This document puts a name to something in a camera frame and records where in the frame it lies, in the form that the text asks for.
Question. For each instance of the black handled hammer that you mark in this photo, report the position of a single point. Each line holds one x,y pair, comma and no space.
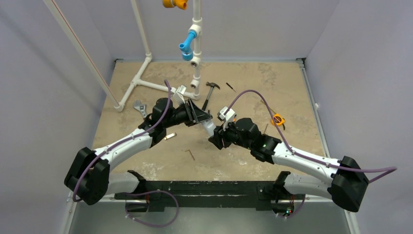
212,85

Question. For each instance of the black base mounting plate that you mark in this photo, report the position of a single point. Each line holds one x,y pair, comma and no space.
155,196

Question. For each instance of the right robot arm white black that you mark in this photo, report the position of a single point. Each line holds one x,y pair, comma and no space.
337,179

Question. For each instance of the gold battery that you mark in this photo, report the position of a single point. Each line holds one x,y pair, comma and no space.
169,136

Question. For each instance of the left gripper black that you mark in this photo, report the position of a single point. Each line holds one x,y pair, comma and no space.
194,115

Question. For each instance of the orange tape measure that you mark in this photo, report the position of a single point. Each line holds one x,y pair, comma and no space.
277,119

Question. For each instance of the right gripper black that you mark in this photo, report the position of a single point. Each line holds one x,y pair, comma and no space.
220,137

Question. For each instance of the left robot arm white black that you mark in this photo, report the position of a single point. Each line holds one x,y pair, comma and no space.
89,176

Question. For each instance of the blue pipe fitting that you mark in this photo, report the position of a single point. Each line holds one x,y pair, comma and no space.
185,47

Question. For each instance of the orange pipe fitting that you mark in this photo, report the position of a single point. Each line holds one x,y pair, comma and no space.
181,4

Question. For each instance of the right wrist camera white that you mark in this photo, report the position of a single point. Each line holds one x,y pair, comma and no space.
226,116

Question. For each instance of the adjustable wrench red handle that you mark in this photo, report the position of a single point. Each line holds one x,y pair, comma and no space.
140,107

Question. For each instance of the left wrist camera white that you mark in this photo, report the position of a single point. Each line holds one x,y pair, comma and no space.
178,94

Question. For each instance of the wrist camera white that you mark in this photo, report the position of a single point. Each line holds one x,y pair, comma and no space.
178,94
226,116

